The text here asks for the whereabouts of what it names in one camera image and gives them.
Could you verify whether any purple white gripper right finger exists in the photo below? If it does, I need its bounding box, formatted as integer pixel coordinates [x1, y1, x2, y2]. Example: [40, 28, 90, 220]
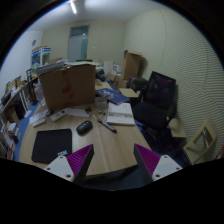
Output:
[134, 144, 182, 181]

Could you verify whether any white paper sheet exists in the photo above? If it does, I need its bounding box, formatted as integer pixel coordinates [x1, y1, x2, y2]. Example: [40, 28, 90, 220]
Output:
[65, 108, 89, 118]

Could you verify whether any large cardboard box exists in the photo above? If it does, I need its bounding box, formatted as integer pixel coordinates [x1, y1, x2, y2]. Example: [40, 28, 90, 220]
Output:
[40, 64, 95, 110]

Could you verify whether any small cardboard box on chair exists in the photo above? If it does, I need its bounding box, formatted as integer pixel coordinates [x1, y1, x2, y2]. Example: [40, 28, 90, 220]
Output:
[119, 88, 138, 98]

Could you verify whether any white flat device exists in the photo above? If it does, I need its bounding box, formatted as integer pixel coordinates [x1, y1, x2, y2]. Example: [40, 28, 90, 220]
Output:
[33, 118, 46, 128]

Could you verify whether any white open booklet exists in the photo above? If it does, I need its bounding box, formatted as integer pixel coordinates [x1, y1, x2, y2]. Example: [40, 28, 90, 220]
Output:
[106, 103, 135, 125]

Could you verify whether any cluttered shelf unit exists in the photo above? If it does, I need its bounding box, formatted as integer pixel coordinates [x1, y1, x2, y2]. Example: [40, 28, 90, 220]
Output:
[0, 78, 37, 160]

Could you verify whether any black mouse pad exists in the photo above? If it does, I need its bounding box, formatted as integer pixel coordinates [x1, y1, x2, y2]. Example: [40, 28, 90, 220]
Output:
[31, 129, 72, 164]

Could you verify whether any ceiling light strip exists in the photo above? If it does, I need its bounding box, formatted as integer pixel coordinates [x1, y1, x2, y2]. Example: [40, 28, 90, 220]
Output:
[70, 0, 77, 14]

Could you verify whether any white remote control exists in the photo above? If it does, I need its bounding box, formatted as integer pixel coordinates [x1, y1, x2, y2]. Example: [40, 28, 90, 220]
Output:
[51, 110, 67, 122]

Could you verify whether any glass door display fridge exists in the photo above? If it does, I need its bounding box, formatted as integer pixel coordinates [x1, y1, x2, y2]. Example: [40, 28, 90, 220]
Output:
[31, 46, 51, 69]

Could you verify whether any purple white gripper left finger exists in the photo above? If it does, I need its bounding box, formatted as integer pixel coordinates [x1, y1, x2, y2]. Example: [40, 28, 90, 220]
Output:
[44, 144, 94, 186]

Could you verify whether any light wooden chair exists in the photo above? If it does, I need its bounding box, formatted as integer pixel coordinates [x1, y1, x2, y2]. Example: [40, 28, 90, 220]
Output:
[183, 118, 218, 165]

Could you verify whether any black marker pen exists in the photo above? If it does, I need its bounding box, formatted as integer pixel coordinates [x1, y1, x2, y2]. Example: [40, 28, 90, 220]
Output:
[97, 119, 117, 133]

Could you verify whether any tall cardboard box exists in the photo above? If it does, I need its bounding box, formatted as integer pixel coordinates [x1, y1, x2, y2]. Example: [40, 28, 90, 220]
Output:
[121, 50, 142, 80]

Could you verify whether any blue book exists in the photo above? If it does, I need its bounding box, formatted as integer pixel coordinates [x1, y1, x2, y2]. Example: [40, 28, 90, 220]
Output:
[96, 88, 129, 105]

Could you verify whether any grey door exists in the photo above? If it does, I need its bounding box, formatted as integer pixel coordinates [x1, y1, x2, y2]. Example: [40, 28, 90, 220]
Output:
[67, 26, 89, 62]

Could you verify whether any black office chair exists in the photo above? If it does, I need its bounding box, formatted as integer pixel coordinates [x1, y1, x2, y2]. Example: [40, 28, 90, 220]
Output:
[132, 71, 177, 142]

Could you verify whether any black computer mouse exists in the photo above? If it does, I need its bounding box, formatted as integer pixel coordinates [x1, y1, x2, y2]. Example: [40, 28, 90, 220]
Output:
[76, 121, 93, 135]

